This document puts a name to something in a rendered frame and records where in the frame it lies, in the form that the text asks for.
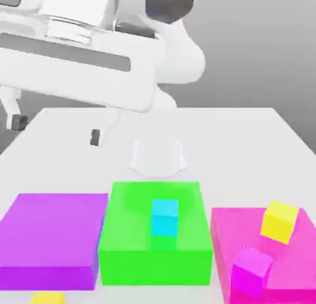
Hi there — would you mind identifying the small magenta cube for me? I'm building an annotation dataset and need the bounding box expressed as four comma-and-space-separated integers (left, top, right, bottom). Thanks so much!
230, 245, 274, 300

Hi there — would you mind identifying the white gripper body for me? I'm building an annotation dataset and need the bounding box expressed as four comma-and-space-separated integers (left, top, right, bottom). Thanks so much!
0, 24, 164, 113

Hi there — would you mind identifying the large green box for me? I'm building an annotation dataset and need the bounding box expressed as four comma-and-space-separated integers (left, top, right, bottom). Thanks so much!
98, 181, 214, 287

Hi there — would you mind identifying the large purple box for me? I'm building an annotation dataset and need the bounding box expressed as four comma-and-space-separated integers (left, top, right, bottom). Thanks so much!
0, 193, 109, 292

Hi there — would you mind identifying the small cyan cube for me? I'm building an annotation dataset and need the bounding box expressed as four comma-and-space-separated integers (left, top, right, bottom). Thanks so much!
151, 199, 180, 238

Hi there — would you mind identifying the small yellow cube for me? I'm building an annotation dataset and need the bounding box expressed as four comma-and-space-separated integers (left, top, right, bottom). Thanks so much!
30, 291, 67, 304
260, 200, 300, 245

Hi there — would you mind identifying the large pink box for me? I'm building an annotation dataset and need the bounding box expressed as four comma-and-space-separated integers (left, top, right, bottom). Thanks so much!
210, 206, 316, 304

